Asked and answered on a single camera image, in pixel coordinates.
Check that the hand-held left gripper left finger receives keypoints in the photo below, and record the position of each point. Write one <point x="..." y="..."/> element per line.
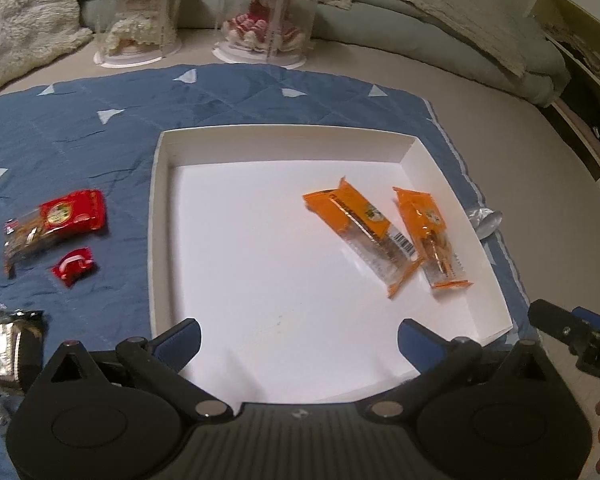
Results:
<point x="182" y="337"/>

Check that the wooden shelf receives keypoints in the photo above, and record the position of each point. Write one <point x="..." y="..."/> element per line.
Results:
<point x="580" y="85"/>

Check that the clear cylindrical display case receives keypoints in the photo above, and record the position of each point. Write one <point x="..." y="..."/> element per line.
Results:
<point x="310" y="10"/>
<point x="175" y="15"/>

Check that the orange snack packet with barcode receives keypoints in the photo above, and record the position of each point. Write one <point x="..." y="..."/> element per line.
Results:
<point x="360" y="215"/>

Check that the blue quilted mat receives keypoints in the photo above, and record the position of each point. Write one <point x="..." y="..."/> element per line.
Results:
<point x="80" y="125"/>

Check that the fluffy cream pillow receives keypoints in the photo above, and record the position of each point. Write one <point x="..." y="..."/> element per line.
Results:
<point x="20" y="25"/>

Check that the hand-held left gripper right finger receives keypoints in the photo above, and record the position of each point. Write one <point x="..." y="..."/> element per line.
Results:
<point x="417" y="342"/>

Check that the red nut snack packet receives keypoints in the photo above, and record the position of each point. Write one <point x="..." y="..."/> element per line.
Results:
<point x="65" y="212"/>

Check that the grey-green duvet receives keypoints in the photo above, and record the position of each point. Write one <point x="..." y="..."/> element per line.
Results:
<point x="380" y="35"/>

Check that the small red candy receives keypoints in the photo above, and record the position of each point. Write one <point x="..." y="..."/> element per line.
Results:
<point x="75" y="266"/>

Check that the red doll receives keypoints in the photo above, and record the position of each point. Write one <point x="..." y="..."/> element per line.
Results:
<point x="262" y="30"/>

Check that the white doll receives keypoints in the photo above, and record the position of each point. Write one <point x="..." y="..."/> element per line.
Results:
<point x="135" y="35"/>

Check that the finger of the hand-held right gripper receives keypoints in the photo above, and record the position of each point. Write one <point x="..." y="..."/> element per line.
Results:
<point x="555" y="322"/>
<point x="597" y="319"/>

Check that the black and silver packet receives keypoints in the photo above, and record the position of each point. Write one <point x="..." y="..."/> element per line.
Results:
<point x="5" y="340"/>

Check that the crumpled silver wrapper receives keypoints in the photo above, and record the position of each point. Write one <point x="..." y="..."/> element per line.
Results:
<point x="487" y="222"/>

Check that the white cardboard tray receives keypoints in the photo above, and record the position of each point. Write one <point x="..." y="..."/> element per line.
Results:
<point x="260" y="260"/>

